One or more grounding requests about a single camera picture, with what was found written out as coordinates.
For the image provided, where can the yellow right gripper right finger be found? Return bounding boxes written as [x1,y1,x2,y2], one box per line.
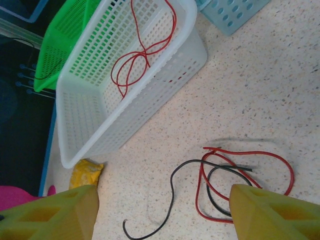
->
[229,183,320,240]

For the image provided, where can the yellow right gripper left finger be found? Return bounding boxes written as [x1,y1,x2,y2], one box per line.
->
[0,184,100,240]

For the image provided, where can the thick black cable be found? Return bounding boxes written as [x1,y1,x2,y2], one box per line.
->
[12,37,63,81]

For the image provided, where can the crumpled yellow bag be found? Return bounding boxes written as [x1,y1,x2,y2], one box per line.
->
[68,159,105,191]

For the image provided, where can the pink plastic object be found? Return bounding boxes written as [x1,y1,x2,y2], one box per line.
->
[0,184,57,212]

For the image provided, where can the dark mat with blue markings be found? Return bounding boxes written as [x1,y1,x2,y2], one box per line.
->
[0,0,58,198]

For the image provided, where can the white plastic basket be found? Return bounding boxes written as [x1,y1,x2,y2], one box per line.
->
[55,0,209,170]

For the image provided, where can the green plastic basket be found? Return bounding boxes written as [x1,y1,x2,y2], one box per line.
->
[33,0,116,92]

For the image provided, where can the light blue plastic basket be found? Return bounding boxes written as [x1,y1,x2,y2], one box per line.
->
[194,0,272,36]

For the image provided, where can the thick red cable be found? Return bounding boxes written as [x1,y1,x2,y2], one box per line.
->
[196,146,295,223]

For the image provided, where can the thin black cable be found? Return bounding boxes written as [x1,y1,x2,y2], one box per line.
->
[206,166,253,218]
[122,159,253,240]

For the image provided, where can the grey metal rail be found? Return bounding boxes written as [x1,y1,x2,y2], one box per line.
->
[0,18,45,50]

